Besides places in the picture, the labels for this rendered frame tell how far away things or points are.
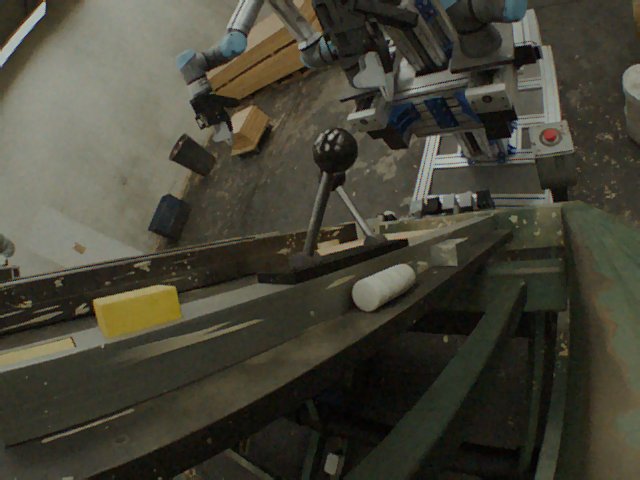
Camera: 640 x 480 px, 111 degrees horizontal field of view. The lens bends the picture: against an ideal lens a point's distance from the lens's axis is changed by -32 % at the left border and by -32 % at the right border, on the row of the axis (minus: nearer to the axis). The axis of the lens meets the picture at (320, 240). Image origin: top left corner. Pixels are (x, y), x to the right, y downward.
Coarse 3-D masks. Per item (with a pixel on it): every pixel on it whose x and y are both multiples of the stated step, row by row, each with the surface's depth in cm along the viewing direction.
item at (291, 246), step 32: (352, 224) 93; (160, 256) 51; (192, 256) 56; (224, 256) 61; (256, 256) 67; (288, 256) 73; (0, 288) 31; (32, 288) 35; (64, 288) 39; (96, 288) 43; (128, 288) 47; (192, 288) 55; (0, 320) 30; (32, 320) 34
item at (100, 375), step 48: (432, 240) 45; (288, 288) 24; (336, 288) 28; (96, 336) 16; (144, 336) 16; (192, 336) 18; (240, 336) 21; (288, 336) 24; (0, 384) 10; (48, 384) 12; (96, 384) 13; (144, 384) 16; (0, 432) 9; (48, 432) 11
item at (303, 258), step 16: (336, 128) 24; (320, 144) 24; (336, 144) 24; (352, 144) 24; (320, 160) 25; (336, 160) 24; (352, 160) 25; (320, 192) 26; (320, 208) 27; (320, 224) 28; (304, 256) 28; (320, 256) 29
